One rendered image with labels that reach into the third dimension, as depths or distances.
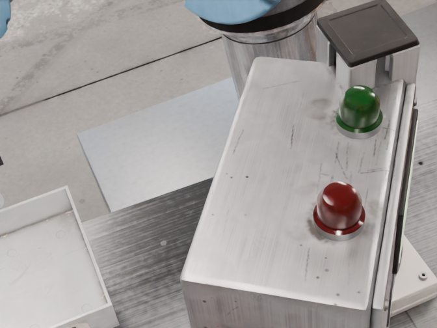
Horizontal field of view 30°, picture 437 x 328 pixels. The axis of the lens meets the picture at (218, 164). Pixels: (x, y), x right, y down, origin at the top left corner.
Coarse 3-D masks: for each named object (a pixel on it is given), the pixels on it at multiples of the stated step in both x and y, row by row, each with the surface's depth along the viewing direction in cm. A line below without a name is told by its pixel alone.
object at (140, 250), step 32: (416, 160) 128; (192, 192) 128; (416, 192) 124; (96, 224) 126; (128, 224) 125; (160, 224) 125; (192, 224) 124; (416, 224) 120; (96, 256) 122; (128, 256) 121; (160, 256) 120; (128, 288) 117; (160, 288) 117; (128, 320) 114; (160, 320) 113; (416, 320) 109
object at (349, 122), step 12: (348, 96) 44; (360, 96) 44; (372, 96) 44; (348, 108) 44; (360, 108) 44; (372, 108) 44; (336, 120) 45; (348, 120) 44; (360, 120) 44; (372, 120) 44; (348, 132) 45; (360, 132) 44; (372, 132) 45
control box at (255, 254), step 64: (256, 64) 50; (320, 64) 49; (256, 128) 46; (320, 128) 46; (384, 128) 45; (256, 192) 43; (384, 192) 42; (192, 256) 41; (256, 256) 40; (320, 256) 40; (384, 256) 40; (192, 320) 43; (256, 320) 41; (320, 320) 39; (384, 320) 43
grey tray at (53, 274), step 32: (64, 192) 109; (0, 224) 109; (32, 224) 111; (64, 224) 111; (0, 256) 108; (32, 256) 108; (64, 256) 107; (0, 288) 105; (32, 288) 105; (64, 288) 104; (96, 288) 104; (0, 320) 102; (32, 320) 102; (64, 320) 96; (96, 320) 98
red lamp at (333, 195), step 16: (320, 192) 40; (336, 192) 40; (352, 192) 40; (320, 208) 40; (336, 208) 39; (352, 208) 39; (320, 224) 40; (336, 224) 40; (352, 224) 40; (336, 240) 40
